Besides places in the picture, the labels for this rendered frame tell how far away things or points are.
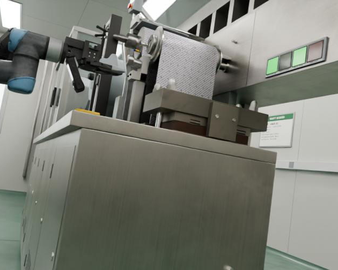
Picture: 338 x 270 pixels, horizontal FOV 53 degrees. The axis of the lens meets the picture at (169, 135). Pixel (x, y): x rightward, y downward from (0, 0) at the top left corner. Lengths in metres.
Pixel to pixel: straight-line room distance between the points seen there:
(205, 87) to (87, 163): 0.62
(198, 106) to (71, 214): 0.49
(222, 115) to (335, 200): 3.00
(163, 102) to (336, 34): 0.51
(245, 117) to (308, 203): 3.12
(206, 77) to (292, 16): 0.37
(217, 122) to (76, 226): 0.52
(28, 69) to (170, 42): 0.51
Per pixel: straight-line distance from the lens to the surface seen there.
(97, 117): 0.90
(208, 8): 1.82
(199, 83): 1.32
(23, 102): 6.75
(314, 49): 1.10
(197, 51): 1.34
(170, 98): 1.04
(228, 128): 1.10
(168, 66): 1.27
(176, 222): 0.99
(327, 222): 4.05
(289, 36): 1.21
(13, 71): 1.14
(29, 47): 1.14
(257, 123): 1.20
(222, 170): 1.04
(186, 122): 1.07
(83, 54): 1.16
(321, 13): 1.14
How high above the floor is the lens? 0.78
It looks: 6 degrees up
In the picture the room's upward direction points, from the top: 9 degrees clockwise
